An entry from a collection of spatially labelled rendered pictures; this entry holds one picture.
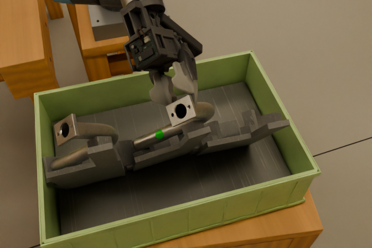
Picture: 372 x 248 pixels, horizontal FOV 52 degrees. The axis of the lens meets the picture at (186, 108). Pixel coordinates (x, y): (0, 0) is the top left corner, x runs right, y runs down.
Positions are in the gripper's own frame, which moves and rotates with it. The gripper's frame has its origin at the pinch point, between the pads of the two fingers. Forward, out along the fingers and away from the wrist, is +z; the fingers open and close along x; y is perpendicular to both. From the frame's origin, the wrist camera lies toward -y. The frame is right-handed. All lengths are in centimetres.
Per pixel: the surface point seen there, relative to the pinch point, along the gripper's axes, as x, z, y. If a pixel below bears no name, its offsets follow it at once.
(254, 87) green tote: -5.7, -6.8, -47.1
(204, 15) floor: -75, -93, -177
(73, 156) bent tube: -30.7, -0.7, 2.2
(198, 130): -0.9, 4.2, -2.9
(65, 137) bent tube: -16.7, -1.8, 14.0
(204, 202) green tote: -10.9, 17.8, -11.5
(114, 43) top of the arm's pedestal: -42, -39, -36
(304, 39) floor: -24, -51, -201
